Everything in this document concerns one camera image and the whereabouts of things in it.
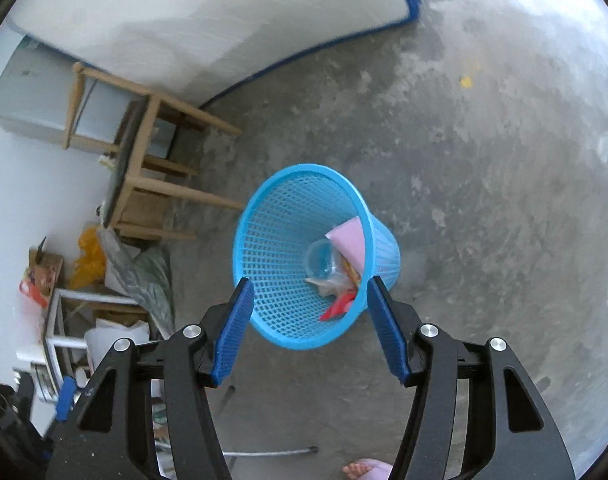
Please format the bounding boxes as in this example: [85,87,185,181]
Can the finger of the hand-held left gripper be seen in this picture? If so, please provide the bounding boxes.
[54,374,78,423]

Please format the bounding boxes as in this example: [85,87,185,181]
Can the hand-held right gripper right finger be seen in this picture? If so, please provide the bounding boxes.
[366,275,577,480]

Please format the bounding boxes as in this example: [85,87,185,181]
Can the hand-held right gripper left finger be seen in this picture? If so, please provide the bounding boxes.
[44,276,257,480]

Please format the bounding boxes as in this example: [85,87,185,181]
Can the red plastic bag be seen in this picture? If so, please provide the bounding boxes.
[319,287,359,322]

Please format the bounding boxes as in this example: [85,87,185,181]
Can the white tissue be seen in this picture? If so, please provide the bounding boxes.
[304,275,345,298]

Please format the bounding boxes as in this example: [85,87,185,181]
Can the pale pink paper sheet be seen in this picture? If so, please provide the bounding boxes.
[325,216,365,278]

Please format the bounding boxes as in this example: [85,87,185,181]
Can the clear plastic cup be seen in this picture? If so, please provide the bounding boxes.
[305,239,347,281]

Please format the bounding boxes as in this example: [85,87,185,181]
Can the blue mesh basket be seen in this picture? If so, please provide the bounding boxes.
[233,162,402,352]

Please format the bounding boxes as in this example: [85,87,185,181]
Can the white plastic bag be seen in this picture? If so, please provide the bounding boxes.
[84,322,152,361]

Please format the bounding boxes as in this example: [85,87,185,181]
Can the white shelf table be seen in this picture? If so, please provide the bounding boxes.
[41,287,149,396]

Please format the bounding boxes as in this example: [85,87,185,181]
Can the grey plastic bag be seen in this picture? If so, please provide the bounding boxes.
[98,230,177,336]

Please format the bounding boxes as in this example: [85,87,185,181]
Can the metal rod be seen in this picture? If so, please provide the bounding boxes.
[224,445,319,461]

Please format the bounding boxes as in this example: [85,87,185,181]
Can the cardboard box with clutter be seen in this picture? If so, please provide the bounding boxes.
[18,237,64,308]

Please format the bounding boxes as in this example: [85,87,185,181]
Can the person's foot in sandal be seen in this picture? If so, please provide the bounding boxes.
[359,457,395,480]

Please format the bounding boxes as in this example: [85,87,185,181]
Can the orange plastic bag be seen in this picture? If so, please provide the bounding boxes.
[66,225,109,291]

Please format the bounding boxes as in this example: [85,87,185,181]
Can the wooden chair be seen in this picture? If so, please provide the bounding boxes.
[64,61,245,243]

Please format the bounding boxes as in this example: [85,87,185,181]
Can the grey refrigerator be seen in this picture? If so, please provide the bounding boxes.
[0,35,177,161]

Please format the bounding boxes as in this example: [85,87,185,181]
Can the white mattress blue edge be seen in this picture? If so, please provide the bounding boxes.
[4,0,421,111]

